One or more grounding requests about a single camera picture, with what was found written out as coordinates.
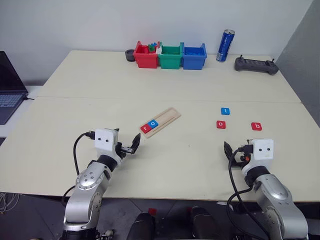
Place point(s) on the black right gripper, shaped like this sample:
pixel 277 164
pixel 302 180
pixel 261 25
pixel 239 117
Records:
pixel 239 160

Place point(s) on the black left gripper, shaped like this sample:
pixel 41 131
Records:
pixel 121 153

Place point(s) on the red letter tile r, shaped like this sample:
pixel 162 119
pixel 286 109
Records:
pixel 145 128

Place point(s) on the red letter tile o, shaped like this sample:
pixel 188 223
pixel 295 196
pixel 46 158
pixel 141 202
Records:
pixel 221 124

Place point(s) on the blue letter tile o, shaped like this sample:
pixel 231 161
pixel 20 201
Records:
pixel 153 124

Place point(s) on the red letter tile b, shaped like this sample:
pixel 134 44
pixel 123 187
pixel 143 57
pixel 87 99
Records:
pixel 256 126

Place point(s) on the blue letter tile t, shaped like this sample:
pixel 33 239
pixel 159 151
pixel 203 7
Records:
pixel 225 111

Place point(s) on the wooden letter tray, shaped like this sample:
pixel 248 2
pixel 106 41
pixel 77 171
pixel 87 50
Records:
pixel 165 118

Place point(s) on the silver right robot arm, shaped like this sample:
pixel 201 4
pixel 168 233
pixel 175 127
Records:
pixel 275 197

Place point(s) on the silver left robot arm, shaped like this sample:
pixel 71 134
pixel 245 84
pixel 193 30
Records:
pixel 85 190

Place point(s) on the dark rounded shape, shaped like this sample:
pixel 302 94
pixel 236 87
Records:
pixel 141 226
pixel 205 222

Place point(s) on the red plastic bin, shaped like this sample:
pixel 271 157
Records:
pixel 146 61

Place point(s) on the green plastic bin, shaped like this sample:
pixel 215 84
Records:
pixel 170 61

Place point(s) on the grey remote controller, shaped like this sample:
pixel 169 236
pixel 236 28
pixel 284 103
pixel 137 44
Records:
pixel 255 65

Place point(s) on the white red toy piece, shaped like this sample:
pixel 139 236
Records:
pixel 159 50

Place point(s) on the colourful toy bricks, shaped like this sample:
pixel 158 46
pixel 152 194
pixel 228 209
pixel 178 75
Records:
pixel 152 47

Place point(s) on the blue plastic bin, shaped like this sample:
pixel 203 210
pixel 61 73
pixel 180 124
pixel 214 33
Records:
pixel 193 62

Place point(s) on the white side table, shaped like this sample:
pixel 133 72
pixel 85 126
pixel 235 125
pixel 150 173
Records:
pixel 33 90

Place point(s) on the blue drink can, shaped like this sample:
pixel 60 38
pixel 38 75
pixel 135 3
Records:
pixel 225 46

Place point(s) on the grey partition panel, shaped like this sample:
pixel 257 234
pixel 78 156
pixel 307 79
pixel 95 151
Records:
pixel 305 62

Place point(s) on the dark laptop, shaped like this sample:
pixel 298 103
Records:
pixel 10 85

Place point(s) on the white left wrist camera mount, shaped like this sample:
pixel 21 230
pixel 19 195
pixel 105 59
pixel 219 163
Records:
pixel 103 140

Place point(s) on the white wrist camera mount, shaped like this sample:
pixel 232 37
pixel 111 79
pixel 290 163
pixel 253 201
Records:
pixel 262 152
pixel 103 140

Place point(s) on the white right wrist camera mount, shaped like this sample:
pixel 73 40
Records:
pixel 262 152

